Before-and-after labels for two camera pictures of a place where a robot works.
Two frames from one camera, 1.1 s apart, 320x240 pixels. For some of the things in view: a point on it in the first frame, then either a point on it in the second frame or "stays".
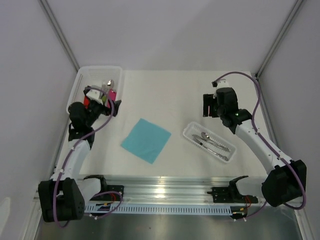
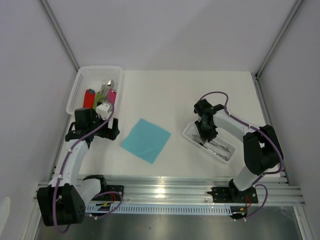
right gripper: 208,98 to 209,136
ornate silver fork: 197,140 stays
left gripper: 106,111 to 110,133
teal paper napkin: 146,140 stays
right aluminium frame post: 288,19 stays
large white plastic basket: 96,76 stays
